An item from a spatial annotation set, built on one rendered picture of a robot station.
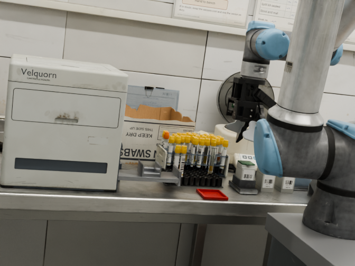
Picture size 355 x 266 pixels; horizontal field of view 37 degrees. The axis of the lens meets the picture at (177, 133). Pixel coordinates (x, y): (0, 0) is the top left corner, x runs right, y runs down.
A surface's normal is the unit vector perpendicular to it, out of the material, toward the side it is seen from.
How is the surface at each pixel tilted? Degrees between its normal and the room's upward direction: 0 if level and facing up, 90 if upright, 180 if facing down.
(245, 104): 90
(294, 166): 114
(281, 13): 93
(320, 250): 1
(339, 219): 72
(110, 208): 90
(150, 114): 87
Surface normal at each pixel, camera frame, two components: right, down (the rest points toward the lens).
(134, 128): 0.29, 0.29
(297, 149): 0.01, 0.33
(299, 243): -0.95, -0.07
